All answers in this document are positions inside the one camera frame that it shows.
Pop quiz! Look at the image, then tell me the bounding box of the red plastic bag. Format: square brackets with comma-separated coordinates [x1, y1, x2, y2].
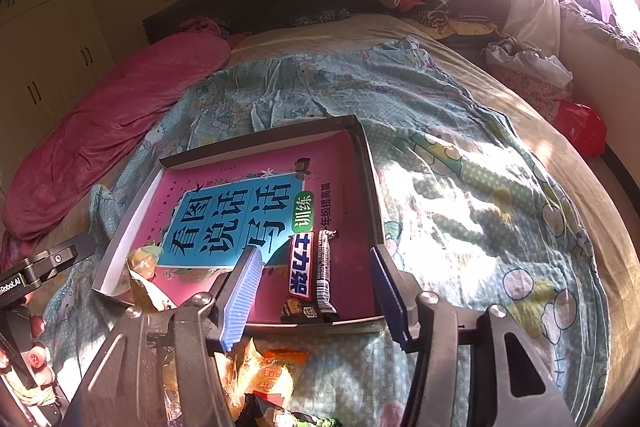
[555, 101, 607, 158]

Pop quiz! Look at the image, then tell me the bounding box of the shallow cardboard box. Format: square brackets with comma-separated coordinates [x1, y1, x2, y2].
[91, 114, 390, 333]

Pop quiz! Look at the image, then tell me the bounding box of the bed with beige sheet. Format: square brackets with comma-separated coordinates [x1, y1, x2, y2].
[227, 14, 640, 427]

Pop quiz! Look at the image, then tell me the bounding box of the pink book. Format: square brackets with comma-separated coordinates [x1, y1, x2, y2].
[150, 132, 378, 325]

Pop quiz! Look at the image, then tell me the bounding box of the green black snack packet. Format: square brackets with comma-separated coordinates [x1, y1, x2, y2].
[235, 394, 341, 427]

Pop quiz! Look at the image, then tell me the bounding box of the white floral cloth pile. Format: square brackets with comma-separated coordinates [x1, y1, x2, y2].
[482, 36, 573, 122]

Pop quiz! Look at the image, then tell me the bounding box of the cream wardrobe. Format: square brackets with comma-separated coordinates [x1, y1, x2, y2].
[0, 0, 118, 168]

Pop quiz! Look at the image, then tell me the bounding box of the orange snack packet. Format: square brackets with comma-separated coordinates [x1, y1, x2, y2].
[240, 347, 311, 408]

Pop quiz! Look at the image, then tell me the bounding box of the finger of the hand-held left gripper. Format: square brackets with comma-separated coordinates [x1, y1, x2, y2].
[29, 234, 98, 282]

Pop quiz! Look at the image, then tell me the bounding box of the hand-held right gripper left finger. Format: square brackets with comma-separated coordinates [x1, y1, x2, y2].
[62, 248, 263, 427]

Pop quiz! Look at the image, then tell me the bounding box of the purple cloth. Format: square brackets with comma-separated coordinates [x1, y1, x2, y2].
[557, 0, 640, 52]

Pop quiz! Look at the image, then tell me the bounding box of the dark patterned pillow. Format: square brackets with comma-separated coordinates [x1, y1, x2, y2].
[287, 7, 351, 28]

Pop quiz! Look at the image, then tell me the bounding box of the blue printed blanket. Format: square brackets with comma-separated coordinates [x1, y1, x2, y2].
[37, 36, 613, 427]

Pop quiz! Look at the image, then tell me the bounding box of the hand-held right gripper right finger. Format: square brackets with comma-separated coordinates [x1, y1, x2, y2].
[370, 246, 576, 427]

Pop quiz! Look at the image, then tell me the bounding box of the clear packet round pastry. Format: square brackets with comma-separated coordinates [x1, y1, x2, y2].
[215, 339, 258, 423]

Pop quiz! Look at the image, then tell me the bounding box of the white curtain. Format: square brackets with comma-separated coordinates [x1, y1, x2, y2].
[502, 0, 563, 58]

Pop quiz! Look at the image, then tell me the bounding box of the person's left hand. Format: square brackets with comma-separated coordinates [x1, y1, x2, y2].
[27, 314, 57, 390]

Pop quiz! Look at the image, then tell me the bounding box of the clear packet yellow cake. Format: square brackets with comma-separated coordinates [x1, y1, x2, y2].
[124, 244, 178, 315]

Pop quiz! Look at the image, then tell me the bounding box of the pink pillow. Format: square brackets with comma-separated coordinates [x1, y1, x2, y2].
[0, 18, 232, 258]

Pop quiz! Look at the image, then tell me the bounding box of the brown chocolate bar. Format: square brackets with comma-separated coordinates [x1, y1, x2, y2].
[280, 231, 321, 323]

